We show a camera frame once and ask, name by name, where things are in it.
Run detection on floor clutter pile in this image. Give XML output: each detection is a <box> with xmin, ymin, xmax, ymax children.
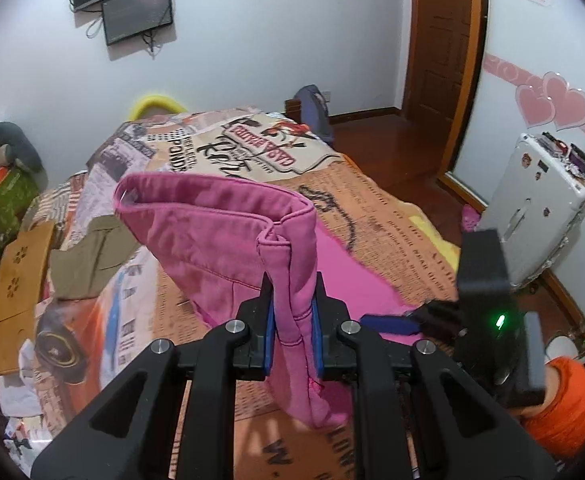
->
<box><xmin>1</xmin><ymin>407</ymin><xmax>50</xmax><ymax>463</ymax></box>

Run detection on hanging black cable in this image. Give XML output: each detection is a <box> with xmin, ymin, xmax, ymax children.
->
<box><xmin>142</xmin><ymin>30</ymin><xmax>166</xmax><ymax>55</ymax></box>

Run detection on pink pants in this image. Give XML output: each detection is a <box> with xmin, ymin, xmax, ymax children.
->
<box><xmin>114</xmin><ymin>172</ymin><xmax>425</xmax><ymax>428</ymax></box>

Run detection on brown wooden door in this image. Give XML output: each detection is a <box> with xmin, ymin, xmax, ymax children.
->
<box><xmin>403</xmin><ymin>0</ymin><xmax>488</xmax><ymax>121</ymax></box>

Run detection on dark red small jar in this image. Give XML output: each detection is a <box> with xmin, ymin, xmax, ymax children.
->
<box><xmin>542</xmin><ymin>132</ymin><xmax>570</xmax><ymax>156</ymax></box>

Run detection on olive green pants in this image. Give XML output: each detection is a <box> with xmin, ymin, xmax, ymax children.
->
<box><xmin>48</xmin><ymin>215</ymin><xmax>140</xmax><ymax>301</ymax></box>

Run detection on newspaper print blanket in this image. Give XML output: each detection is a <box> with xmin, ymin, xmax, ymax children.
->
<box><xmin>0</xmin><ymin>105</ymin><xmax>460</xmax><ymax>480</ymax></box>

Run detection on wooden folding lap table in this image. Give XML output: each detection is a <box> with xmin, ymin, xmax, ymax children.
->
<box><xmin>0</xmin><ymin>221</ymin><xmax>56</xmax><ymax>376</ymax></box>

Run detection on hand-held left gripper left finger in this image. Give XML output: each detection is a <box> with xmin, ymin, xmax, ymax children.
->
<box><xmin>31</xmin><ymin>272</ymin><xmax>278</xmax><ymax>480</ymax></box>

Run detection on pink double heart decal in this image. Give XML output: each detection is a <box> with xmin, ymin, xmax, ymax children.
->
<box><xmin>515</xmin><ymin>72</ymin><xmax>585</xmax><ymax>131</ymax></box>

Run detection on yellow bedsheet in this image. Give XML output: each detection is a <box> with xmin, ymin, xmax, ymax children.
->
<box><xmin>408</xmin><ymin>210</ymin><xmax>461</xmax><ymax>267</ymax></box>

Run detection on blue grey backpack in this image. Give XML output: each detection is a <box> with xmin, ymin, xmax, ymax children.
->
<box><xmin>292</xmin><ymin>85</ymin><xmax>335</xmax><ymax>143</ymax></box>

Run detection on green patterned bag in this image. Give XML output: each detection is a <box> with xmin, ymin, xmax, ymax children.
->
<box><xmin>0</xmin><ymin>167</ymin><xmax>40</xmax><ymax>256</ymax></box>

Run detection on pink slipper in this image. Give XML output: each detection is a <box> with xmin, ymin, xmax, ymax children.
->
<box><xmin>459</xmin><ymin>204</ymin><xmax>484</xmax><ymax>234</ymax></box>

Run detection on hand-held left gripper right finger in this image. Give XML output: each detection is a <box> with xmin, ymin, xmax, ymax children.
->
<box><xmin>312</xmin><ymin>271</ymin><xmax>558</xmax><ymax>480</ymax></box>

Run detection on white sliding wardrobe door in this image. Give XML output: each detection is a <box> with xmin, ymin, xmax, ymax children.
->
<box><xmin>437</xmin><ymin>0</ymin><xmax>585</xmax><ymax>311</ymax></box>

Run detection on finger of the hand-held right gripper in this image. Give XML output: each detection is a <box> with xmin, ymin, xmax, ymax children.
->
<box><xmin>359</xmin><ymin>299</ymin><xmax>468</xmax><ymax>347</ymax></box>

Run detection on small black wall monitor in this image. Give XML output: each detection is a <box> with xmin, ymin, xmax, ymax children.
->
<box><xmin>101</xmin><ymin>0</ymin><xmax>174</xmax><ymax>47</ymax></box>

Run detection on person's right forearm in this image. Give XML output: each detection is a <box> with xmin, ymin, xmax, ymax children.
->
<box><xmin>519</xmin><ymin>357</ymin><xmax>585</xmax><ymax>459</ymax></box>

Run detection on white hard suitcase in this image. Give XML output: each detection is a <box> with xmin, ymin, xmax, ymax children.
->
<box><xmin>477</xmin><ymin>132</ymin><xmax>585</xmax><ymax>291</ymax></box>

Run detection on yellow foam tube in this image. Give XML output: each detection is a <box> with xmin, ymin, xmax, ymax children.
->
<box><xmin>130</xmin><ymin>91</ymin><xmax>183</xmax><ymax>121</ymax></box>

